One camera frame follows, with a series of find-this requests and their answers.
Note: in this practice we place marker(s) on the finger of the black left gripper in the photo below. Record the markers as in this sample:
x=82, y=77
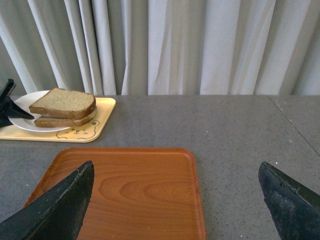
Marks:
x=5, y=93
x=8, y=109

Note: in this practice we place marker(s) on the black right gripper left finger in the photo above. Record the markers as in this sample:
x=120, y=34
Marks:
x=58, y=213

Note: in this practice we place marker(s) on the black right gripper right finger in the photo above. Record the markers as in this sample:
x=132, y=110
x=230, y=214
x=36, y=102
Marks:
x=294, y=208

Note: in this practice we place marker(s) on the bread slice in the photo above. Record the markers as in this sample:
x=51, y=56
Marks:
x=66, y=104
x=51, y=122

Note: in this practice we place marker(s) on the white round plate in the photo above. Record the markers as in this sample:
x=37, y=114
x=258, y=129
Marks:
x=28, y=124

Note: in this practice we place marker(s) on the yellow bear tray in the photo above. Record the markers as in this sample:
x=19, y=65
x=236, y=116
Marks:
x=83, y=134

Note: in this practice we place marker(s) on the grey white curtain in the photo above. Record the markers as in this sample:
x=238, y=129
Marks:
x=162, y=47

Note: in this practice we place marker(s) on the brown wooden tray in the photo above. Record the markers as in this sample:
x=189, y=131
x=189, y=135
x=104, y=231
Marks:
x=138, y=193

